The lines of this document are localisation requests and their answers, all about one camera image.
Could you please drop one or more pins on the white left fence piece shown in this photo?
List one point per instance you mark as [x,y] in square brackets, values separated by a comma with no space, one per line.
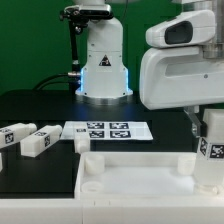
[1,165]

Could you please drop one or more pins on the black camera on stand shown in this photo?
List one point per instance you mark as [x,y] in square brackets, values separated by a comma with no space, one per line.
[78,17]

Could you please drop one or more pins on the white front fence bar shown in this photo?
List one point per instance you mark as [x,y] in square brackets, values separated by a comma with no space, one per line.
[70,211]

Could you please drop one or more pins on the white square desk top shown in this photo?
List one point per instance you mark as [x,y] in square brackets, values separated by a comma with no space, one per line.
[141,176]

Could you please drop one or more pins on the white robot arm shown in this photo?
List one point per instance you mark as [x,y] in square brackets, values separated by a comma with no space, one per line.
[103,75]

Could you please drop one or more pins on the white marker base sheet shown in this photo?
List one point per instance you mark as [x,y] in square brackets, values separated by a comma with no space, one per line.
[109,130]

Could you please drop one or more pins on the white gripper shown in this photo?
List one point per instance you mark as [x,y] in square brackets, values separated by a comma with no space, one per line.
[175,73]

